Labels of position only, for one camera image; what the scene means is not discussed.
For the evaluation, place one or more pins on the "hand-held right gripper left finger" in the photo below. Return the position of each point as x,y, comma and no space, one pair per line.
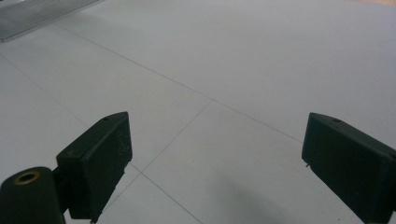
96,168

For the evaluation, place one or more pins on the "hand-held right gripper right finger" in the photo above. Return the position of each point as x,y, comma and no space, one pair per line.
351,168

